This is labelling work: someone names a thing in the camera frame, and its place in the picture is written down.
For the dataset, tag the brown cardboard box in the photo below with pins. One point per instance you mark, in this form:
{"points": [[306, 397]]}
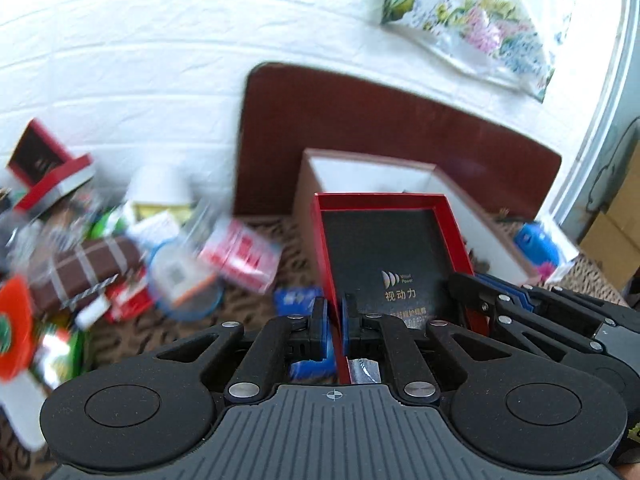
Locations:
{"points": [[375, 172]]}

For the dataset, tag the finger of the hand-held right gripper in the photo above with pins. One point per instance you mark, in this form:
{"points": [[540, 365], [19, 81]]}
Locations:
{"points": [[565, 302], [500, 310]]}

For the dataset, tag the orange round plastic object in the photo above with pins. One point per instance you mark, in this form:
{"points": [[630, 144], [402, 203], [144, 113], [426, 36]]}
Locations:
{"points": [[15, 325]]}

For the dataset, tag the blue-rimmed round container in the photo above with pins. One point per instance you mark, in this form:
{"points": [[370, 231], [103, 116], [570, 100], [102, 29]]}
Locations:
{"points": [[180, 280]]}

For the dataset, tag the tan cardboard carton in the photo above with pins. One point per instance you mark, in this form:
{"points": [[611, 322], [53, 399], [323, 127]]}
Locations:
{"points": [[610, 240]]}

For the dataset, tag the red and white packet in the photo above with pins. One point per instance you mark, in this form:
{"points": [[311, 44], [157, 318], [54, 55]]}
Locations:
{"points": [[240, 255]]}

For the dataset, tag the blue packet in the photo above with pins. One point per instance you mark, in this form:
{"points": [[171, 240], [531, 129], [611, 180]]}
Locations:
{"points": [[295, 300]]}

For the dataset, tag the white window frame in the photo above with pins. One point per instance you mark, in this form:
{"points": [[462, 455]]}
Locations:
{"points": [[600, 110]]}

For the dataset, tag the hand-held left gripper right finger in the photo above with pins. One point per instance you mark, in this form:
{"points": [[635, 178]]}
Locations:
{"points": [[349, 327]]}

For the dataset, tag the green foil packet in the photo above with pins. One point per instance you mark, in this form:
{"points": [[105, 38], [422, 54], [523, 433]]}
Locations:
{"points": [[60, 355]]}

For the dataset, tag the green and white ball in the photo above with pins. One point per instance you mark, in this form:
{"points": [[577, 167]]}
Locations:
{"points": [[105, 222]]}

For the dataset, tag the blue and pink toy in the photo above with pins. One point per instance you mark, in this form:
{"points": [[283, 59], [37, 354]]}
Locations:
{"points": [[537, 242]]}

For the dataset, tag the white round object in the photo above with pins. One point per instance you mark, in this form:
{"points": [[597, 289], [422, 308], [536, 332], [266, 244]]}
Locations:
{"points": [[20, 410]]}

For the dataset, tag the red and black gift box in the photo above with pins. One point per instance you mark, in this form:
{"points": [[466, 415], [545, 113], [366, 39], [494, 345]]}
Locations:
{"points": [[40, 160]]}

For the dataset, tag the red box lid black inside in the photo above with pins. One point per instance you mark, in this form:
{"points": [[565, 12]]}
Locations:
{"points": [[380, 255]]}

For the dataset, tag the brown wooden headboard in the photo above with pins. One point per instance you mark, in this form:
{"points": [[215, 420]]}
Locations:
{"points": [[350, 115]]}

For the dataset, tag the floral plastic bag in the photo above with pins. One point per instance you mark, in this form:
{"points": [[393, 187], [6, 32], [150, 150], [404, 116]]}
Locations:
{"points": [[480, 25]]}

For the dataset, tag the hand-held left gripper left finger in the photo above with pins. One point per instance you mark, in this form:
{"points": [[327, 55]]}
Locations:
{"points": [[320, 330]]}

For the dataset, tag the brown white-striped pouch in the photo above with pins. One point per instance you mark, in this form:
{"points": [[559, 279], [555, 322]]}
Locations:
{"points": [[85, 265]]}

